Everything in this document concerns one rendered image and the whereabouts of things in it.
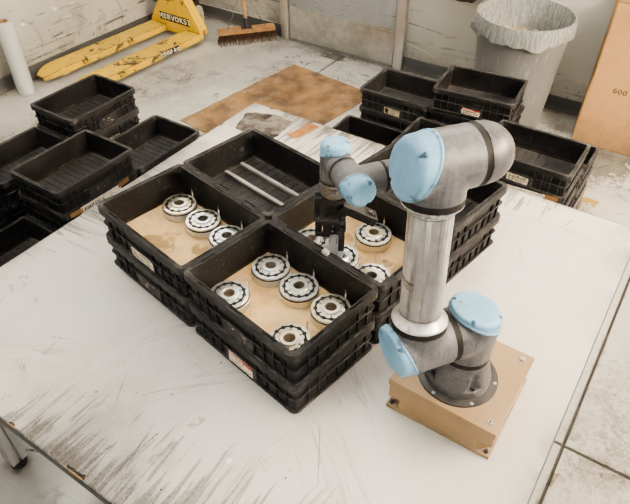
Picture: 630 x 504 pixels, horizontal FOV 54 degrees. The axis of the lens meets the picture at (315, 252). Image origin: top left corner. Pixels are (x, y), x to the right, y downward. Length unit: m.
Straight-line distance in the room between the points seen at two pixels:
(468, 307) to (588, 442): 1.26
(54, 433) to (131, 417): 0.18
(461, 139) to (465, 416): 0.65
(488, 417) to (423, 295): 0.38
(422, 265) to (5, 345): 1.17
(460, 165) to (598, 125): 3.08
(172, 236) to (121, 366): 0.40
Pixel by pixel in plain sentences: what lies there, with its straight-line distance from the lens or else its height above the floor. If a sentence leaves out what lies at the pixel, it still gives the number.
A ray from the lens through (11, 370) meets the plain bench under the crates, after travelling 1.79.
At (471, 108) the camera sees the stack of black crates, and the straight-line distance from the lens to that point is 3.12.
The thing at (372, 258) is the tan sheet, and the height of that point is 0.83.
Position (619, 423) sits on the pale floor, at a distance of 2.61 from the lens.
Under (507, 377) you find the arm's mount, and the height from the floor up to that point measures 0.79.
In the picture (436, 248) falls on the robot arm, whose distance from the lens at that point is 1.13.
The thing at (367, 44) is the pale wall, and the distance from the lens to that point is 4.81.
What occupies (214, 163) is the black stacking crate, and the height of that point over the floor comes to 0.88.
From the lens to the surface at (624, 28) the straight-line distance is 4.01.
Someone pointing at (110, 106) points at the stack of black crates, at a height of 0.56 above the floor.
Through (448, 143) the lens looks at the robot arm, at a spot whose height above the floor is 1.44.
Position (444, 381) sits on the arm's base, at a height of 0.84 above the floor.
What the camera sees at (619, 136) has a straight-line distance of 4.10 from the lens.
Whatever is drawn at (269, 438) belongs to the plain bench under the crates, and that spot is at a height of 0.70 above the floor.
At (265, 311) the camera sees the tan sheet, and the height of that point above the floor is 0.83.
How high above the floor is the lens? 1.97
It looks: 41 degrees down
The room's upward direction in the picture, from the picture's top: straight up
